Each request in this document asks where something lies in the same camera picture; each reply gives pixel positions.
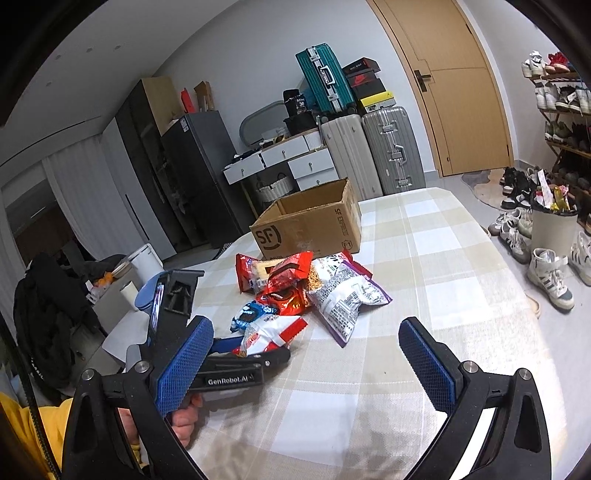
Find purple-edged white snack packet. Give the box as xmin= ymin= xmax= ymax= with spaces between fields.
xmin=307 ymin=251 xmax=393 ymax=348

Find teal hard suitcase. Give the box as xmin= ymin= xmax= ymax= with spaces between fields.
xmin=295 ymin=44 xmax=357 ymax=116

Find white and red snack packet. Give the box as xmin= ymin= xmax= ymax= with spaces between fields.
xmin=232 ymin=316 xmax=308 ymax=358

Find white lidded bin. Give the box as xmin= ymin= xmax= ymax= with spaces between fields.
xmin=126 ymin=244 xmax=165 ymax=288

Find white wardrobe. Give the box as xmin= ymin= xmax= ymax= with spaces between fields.
xmin=100 ymin=117 xmax=179 ymax=260

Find dark grey refrigerator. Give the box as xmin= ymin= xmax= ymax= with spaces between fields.
xmin=161 ymin=110 xmax=244 ymax=251

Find grey and white woven basket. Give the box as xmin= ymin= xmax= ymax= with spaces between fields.
xmin=255 ymin=173 xmax=297 ymax=205

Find blue cookie snack packet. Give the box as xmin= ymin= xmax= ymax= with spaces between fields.
xmin=230 ymin=300 xmax=281 ymax=334

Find person's left hand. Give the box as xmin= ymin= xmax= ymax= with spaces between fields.
xmin=117 ymin=394 xmax=204 ymax=448

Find wooden door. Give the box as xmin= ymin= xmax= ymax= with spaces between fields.
xmin=368 ymin=0 xmax=514 ymax=178

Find white curtain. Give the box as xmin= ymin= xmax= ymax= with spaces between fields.
xmin=43 ymin=147 xmax=139 ymax=266

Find black jacket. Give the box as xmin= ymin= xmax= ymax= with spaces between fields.
xmin=13 ymin=253 xmax=122 ymax=395

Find brown cardboard box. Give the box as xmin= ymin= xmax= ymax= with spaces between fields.
xmin=249 ymin=178 xmax=363 ymax=261

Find beige hard suitcase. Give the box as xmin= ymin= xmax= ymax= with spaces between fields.
xmin=318 ymin=113 xmax=384 ymax=199

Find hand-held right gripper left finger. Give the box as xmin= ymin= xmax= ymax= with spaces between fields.
xmin=62 ymin=316 xmax=215 ymax=480

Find silver hard suitcase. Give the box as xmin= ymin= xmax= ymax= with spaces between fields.
xmin=361 ymin=105 xmax=426 ymax=195

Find small brown cardboard carton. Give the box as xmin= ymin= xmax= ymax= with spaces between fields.
xmin=193 ymin=80 xmax=216 ymax=112

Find dark red chocolate snack packet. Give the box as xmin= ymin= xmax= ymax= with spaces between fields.
xmin=267 ymin=250 xmax=315 ymax=291

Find red and black shoe box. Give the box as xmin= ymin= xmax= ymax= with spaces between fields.
xmin=346 ymin=71 xmax=385 ymax=88

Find white trash bin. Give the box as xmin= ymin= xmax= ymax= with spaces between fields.
xmin=530 ymin=187 xmax=581 ymax=259

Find white paper roll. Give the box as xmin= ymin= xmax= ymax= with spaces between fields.
xmin=119 ymin=281 xmax=140 ymax=313

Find rows of assorted shoes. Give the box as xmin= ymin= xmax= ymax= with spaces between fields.
xmin=522 ymin=50 xmax=591 ymax=195

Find fluffy brown and white rug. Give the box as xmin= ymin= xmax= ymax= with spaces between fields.
xmin=461 ymin=169 xmax=509 ymax=212

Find red chip snack packet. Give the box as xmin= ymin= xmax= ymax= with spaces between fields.
xmin=235 ymin=253 xmax=280 ymax=295

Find black box with white label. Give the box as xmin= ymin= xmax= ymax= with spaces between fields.
xmin=282 ymin=88 xmax=308 ymax=119

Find cluster of sneakers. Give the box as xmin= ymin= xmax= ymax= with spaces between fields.
xmin=487 ymin=165 xmax=591 ymax=312

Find grey oval frame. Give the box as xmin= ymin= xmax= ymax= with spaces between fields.
xmin=239 ymin=102 xmax=291 ymax=149

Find black shoe box red stripe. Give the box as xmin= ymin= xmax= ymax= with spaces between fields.
xmin=342 ymin=57 xmax=382 ymax=75

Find wooden shoe rack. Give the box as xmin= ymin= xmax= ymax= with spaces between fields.
xmin=526 ymin=69 xmax=591 ymax=234

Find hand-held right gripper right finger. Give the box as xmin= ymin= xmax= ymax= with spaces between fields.
xmin=399 ymin=318 xmax=552 ymax=480

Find large tan cardboard carton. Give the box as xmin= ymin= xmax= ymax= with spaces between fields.
xmin=141 ymin=76 xmax=186 ymax=137

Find red cookie snack packet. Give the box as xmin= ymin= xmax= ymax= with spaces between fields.
xmin=255 ymin=285 xmax=309 ymax=318

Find person's left forearm yellow sleeve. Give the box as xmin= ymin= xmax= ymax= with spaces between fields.
xmin=0 ymin=392 xmax=141 ymax=480

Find blue bowl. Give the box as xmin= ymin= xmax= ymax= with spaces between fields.
xmin=135 ymin=276 xmax=164 ymax=315

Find plain black shoe box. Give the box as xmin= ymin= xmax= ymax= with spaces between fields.
xmin=353 ymin=79 xmax=389 ymax=101

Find flat black box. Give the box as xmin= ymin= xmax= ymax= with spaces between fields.
xmin=283 ymin=115 xmax=320 ymax=136

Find white drawer desk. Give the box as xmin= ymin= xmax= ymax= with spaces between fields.
xmin=223 ymin=128 xmax=341 ymax=219

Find tall black cabinet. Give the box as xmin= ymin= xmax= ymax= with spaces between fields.
xmin=115 ymin=78 xmax=195 ymax=259

